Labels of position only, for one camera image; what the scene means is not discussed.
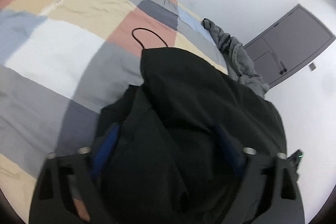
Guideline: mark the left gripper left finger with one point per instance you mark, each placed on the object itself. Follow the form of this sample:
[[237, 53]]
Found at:
[[66, 189]]

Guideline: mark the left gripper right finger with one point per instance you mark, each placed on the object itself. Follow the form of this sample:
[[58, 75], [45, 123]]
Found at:
[[267, 191]]

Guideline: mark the black padded jacket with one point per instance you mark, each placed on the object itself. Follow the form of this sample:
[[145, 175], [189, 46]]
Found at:
[[170, 164]]

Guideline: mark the grey fleece jacket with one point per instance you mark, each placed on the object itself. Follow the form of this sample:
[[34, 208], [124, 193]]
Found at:
[[240, 65]]

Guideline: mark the grey room door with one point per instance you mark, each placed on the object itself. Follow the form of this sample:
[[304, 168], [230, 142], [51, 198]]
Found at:
[[296, 39]]

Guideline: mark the patchwork colourful bed cover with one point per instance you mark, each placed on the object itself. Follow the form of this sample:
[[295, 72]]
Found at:
[[62, 61]]

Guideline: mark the black door handle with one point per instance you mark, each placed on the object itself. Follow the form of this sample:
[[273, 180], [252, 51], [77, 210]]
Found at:
[[283, 68]]

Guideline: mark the grey wall switch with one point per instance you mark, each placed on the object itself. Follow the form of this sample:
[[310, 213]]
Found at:
[[312, 66]]

